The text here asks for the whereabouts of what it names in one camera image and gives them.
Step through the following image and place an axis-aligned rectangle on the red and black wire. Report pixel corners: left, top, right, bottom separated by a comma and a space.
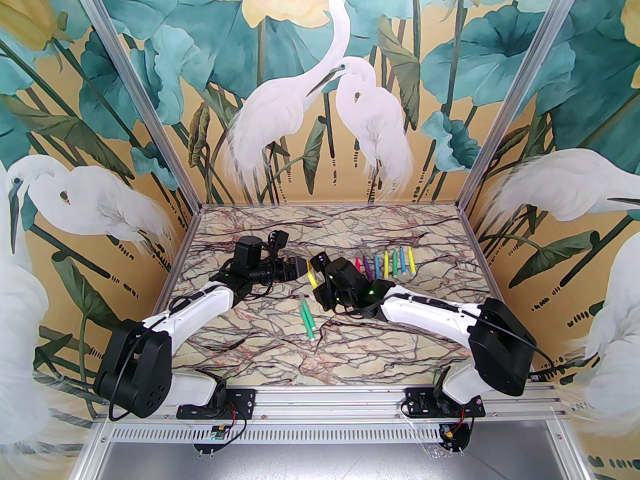
225, 402, 247, 441
450, 408, 477, 439

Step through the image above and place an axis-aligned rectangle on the aluminium frame rail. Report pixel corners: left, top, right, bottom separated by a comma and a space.
95, 385, 571, 423

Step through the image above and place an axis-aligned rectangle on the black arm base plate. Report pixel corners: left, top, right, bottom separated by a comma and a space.
176, 388, 257, 420
404, 387, 487, 419

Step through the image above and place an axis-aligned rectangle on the vented metal panel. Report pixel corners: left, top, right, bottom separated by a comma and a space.
75, 422, 591, 480

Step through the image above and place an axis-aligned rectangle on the aluminium corner post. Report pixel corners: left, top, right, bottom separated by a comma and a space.
456, 0, 595, 209
64, 0, 203, 209

